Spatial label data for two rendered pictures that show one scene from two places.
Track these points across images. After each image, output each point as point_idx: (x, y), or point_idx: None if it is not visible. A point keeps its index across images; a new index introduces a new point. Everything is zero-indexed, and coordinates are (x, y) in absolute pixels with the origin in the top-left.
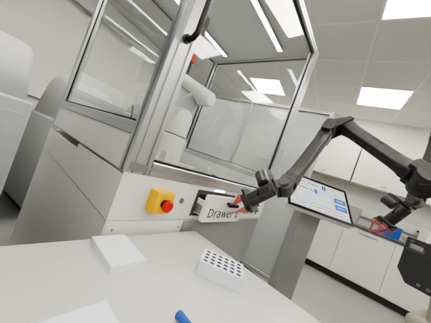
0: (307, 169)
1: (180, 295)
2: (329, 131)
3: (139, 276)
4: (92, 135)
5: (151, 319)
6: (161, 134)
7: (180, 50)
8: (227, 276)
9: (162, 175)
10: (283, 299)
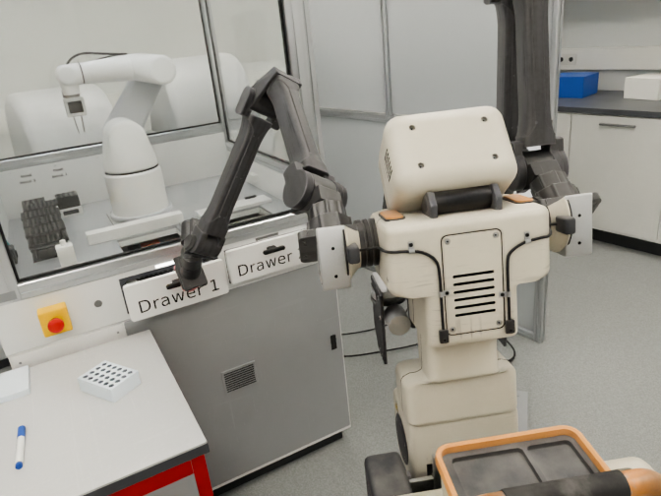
0: (228, 203)
1: (42, 413)
2: (246, 116)
3: (17, 403)
4: None
5: (1, 434)
6: (3, 255)
7: None
8: (99, 389)
9: (40, 291)
10: (173, 401)
